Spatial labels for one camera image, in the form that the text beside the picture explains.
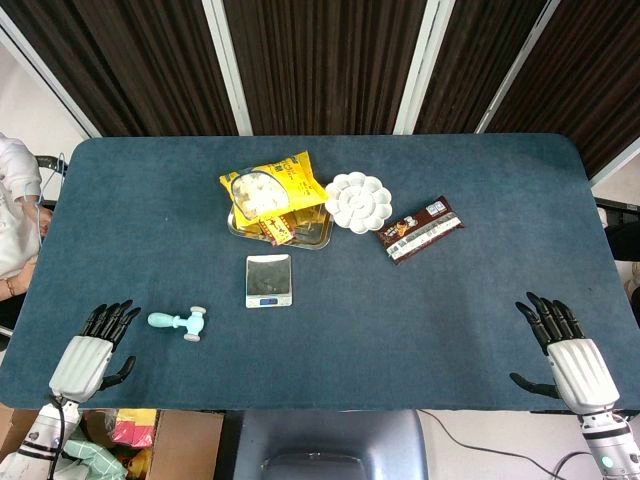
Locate white flower-shaped paint palette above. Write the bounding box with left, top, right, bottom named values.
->
left=324, top=171, right=394, bottom=235

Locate yellow snack bag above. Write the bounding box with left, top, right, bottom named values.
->
left=219, top=150, right=330, bottom=227

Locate small digital kitchen scale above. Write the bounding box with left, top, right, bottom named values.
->
left=244, top=253, right=295, bottom=310

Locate pink package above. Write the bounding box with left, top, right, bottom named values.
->
left=111, top=408, right=159, bottom=447

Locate green checked cloth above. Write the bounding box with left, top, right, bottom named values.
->
left=59, top=425, right=129, bottom=480

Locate brown snack package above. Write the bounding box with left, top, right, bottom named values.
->
left=376, top=194, right=465, bottom=266

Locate silver metal tray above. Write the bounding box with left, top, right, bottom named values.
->
left=227, top=204, right=335, bottom=251

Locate small orange snack packet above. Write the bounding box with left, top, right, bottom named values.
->
left=256, top=213, right=296, bottom=248

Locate black chair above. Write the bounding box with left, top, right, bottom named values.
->
left=593, top=196, right=640, bottom=263

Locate blue table cloth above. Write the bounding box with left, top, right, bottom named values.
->
left=0, top=132, right=640, bottom=414

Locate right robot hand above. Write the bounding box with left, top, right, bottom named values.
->
left=509, top=291, right=621, bottom=416

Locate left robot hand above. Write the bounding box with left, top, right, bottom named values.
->
left=48, top=299, right=142, bottom=404

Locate black cable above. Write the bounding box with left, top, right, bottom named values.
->
left=418, top=408, right=596, bottom=480

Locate person in white clothes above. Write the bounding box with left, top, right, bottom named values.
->
left=0, top=131, right=54, bottom=311

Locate light blue massage hammer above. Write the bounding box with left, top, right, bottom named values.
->
left=146, top=305, right=209, bottom=343

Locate cardboard box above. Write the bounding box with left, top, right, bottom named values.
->
left=0, top=402, right=225, bottom=480

